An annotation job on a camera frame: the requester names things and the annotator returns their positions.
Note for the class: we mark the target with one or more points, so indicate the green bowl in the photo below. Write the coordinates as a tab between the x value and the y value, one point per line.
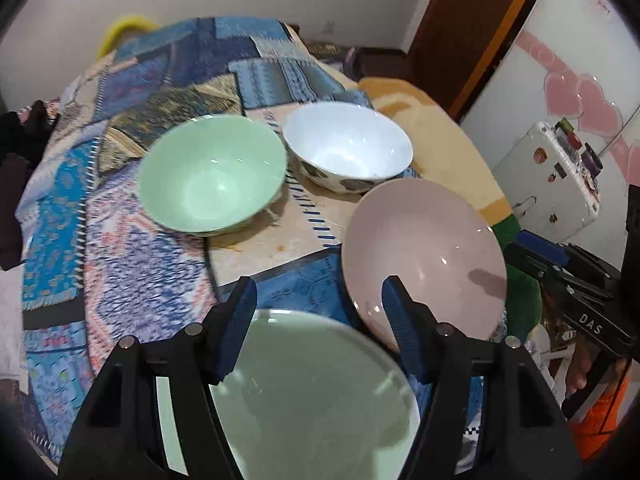
210	180

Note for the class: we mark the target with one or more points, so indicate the black clothes pile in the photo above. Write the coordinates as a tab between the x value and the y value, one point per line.
15	170

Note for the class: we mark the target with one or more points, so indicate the pink bowl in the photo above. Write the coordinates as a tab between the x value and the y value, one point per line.
425	240

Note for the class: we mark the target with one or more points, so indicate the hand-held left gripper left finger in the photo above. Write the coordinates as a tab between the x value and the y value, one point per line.
235	332

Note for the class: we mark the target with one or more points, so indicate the person's right hand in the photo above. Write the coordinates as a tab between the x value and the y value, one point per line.
580	370

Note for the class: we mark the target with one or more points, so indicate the grey backpack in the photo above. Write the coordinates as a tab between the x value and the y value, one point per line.
330	52

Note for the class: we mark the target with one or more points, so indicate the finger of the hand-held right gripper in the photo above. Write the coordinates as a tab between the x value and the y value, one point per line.
547	250
530	262

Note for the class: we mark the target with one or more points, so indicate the blue patchwork blanket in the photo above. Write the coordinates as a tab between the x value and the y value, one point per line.
125	260

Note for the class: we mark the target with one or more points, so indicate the white bowl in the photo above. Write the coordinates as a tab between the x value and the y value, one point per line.
350	140

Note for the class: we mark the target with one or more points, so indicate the white wardrobe door pink hearts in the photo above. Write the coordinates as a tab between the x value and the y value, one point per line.
565	35

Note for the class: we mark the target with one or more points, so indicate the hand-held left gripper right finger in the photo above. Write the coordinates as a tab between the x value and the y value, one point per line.
405	332

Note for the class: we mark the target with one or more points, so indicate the white suitcase with stickers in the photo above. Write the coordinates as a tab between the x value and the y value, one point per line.
540	185

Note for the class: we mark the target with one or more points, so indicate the green plate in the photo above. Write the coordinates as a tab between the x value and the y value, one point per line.
310	400

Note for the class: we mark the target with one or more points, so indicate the brown wooden door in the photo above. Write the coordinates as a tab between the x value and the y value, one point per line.
475	25

